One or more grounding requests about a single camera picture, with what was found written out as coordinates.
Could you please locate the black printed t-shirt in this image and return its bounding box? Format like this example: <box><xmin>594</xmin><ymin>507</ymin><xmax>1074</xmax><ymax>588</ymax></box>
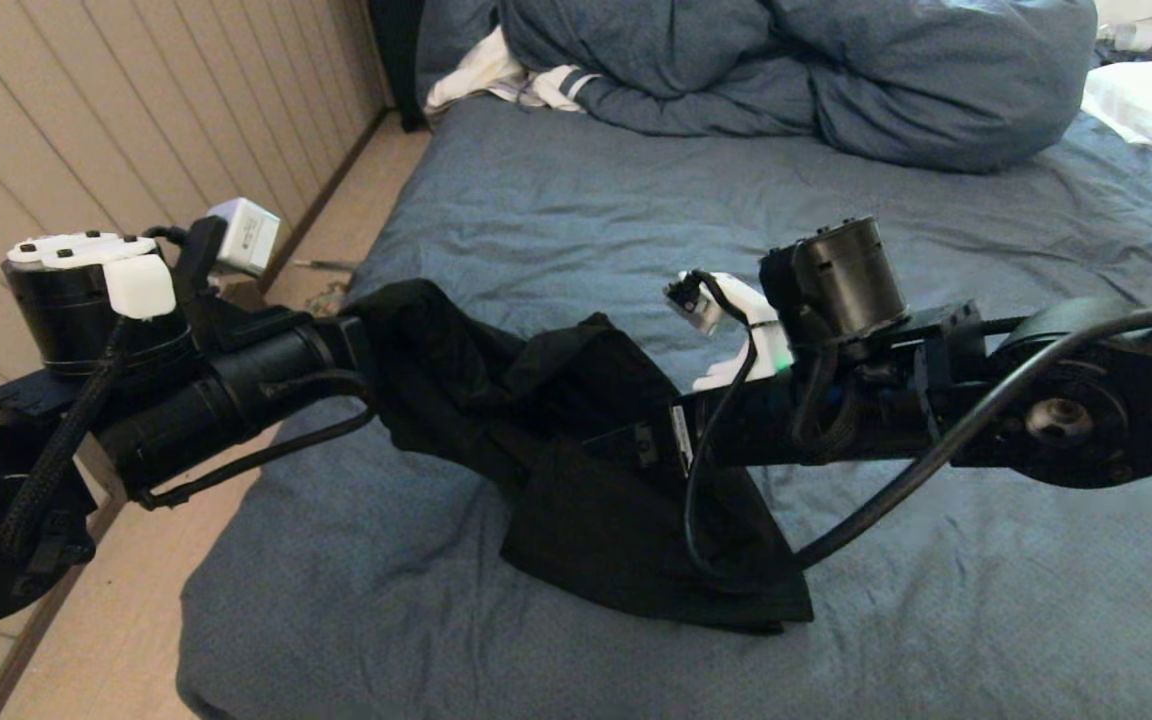
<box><xmin>341</xmin><ymin>278</ymin><xmax>817</xmax><ymax>633</ymax></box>

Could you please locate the blue bed sheet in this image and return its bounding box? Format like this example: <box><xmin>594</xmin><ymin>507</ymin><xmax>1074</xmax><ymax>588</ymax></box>
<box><xmin>176</xmin><ymin>90</ymin><xmax>1152</xmax><ymax>720</ymax></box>

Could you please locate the black bedside furniture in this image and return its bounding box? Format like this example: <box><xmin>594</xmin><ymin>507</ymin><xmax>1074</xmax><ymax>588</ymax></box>
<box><xmin>368</xmin><ymin>0</ymin><xmax>429</xmax><ymax>131</ymax></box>

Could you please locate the crumpled blue duvet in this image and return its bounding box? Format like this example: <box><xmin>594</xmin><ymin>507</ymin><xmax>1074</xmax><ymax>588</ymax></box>
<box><xmin>416</xmin><ymin>0</ymin><xmax>1099</xmax><ymax>173</ymax></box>

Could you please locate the white striped garment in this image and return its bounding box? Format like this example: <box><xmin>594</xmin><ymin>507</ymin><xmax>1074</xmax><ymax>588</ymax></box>
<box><xmin>424</xmin><ymin>25</ymin><xmax>599</xmax><ymax>113</ymax></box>

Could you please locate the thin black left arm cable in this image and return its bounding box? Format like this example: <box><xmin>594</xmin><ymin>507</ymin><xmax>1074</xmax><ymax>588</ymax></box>
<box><xmin>134</xmin><ymin>372</ymin><xmax>379</xmax><ymax>511</ymax></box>

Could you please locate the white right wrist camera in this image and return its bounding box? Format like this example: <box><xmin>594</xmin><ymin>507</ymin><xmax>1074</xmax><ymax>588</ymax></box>
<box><xmin>664</xmin><ymin>268</ymin><xmax>792</xmax><ymax>393</ymax></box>

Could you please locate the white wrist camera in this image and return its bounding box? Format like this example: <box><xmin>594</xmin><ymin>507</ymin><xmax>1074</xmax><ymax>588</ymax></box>
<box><xmin>664</xmin><ymin>268</ymin><xmax>792</xmax><ymax>393</ymax></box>
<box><xmin>206</xmin><ymin>197</ymin><xmax>282</xmax><ymax>278</ymax></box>

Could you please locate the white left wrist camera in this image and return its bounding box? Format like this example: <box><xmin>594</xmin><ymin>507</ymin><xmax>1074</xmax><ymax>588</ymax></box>
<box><xmin>206</xmin><ymin>197</ymin><xmax>282</xmax><ymax>278</ymax></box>

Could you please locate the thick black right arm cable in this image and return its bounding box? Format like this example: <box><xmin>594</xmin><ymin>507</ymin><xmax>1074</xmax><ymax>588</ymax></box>
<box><xmin>681</xmin><ymin>300</ymin><xmax>1152</xmax><ymax>576</ymax></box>

